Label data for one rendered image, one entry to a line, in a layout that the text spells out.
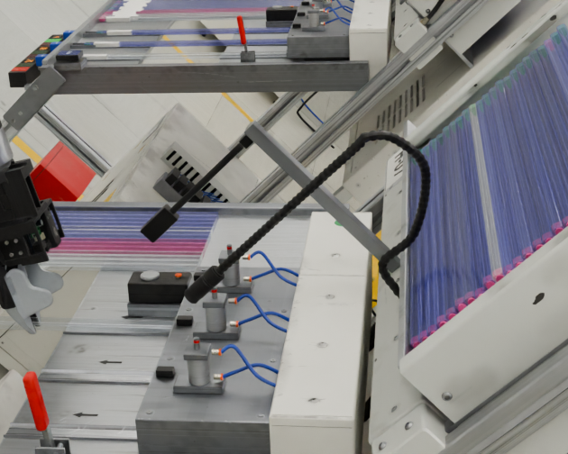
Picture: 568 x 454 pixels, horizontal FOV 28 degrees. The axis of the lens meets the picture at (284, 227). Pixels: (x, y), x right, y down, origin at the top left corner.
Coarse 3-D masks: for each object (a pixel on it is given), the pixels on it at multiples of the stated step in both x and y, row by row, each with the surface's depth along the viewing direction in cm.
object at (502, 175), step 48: (528, 96) 129; (432, 144) 145; (480, 144) 130; (528, 144) 118; (432, 192) 131; (480, 192) 119; (528, 192) 109; (432, 240) 120; (480, 240) 109; (528, 240) 100; (432, 288) 109; (480, 288) 101
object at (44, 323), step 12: (0, 324) 139; (12, 324) 139; (36, 324) 138; (48, 324) 138; (60, 324) 138; (72, 324) 138; (84, 324) 138; (96, 324) 138; (108, 324) 137; (120, 324) 137; (132, 324) 137; (144, 324) 137; (156, 324) 137; (168, 324) 137
